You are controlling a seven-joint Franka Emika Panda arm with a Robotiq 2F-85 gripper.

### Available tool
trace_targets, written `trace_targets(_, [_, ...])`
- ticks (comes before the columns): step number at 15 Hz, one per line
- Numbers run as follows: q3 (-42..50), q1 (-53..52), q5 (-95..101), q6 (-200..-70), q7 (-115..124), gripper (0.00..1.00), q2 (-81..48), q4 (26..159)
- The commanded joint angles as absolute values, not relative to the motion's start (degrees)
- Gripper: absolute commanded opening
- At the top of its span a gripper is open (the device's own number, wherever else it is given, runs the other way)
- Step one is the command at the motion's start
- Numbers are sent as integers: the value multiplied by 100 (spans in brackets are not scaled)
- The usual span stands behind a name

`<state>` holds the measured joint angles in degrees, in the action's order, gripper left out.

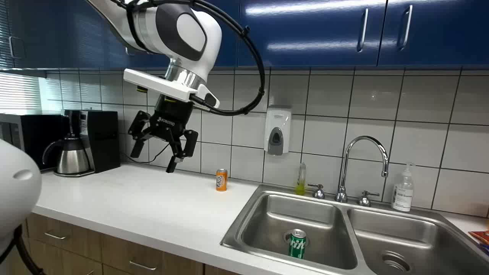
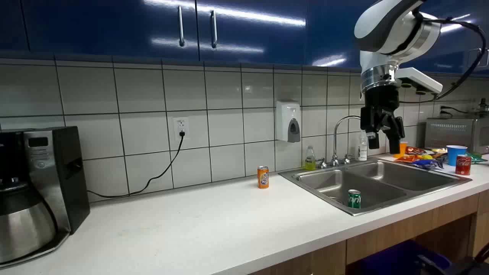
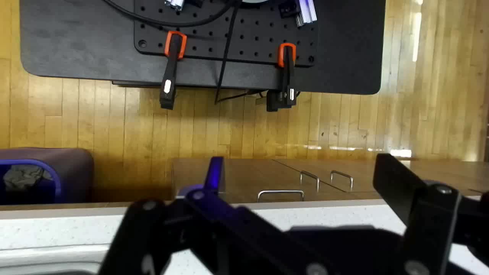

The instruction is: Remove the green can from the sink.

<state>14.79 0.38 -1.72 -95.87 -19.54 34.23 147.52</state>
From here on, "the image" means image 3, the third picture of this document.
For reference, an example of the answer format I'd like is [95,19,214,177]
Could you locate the purple bin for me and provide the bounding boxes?
[0,147,95,206]

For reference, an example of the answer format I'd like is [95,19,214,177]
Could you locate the orange and black clamp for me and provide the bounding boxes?
[265,41,300,113]
[159,29,190,112]

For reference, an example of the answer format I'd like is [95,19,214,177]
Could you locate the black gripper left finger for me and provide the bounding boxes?
[98,155,331,275]

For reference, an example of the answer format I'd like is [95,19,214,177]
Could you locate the metal drawer handle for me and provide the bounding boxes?
[329,170,357,194]
[299,170,323,194]
[256,188,308,202]

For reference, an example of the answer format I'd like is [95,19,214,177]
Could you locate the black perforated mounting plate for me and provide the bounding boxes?
[133,0,318,69]

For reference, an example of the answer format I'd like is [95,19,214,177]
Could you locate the black looped cable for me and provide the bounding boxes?
[101,0,237,31]

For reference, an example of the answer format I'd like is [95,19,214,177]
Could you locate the blue rimmed container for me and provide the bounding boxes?
[0,158,65,206]

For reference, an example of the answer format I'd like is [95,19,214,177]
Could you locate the wooden drawer cabinet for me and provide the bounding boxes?
[170,156,489,203]

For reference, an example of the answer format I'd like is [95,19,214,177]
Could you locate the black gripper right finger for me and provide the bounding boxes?
[372,153,489,275]

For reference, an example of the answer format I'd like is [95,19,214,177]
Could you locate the black table board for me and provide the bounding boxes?
[19,0,387,96]

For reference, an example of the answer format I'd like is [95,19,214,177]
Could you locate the black hanging cable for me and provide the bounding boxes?
[213,0,266,106]

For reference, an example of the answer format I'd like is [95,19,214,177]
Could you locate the white and blue bracket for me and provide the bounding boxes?
[294,0,320,28]

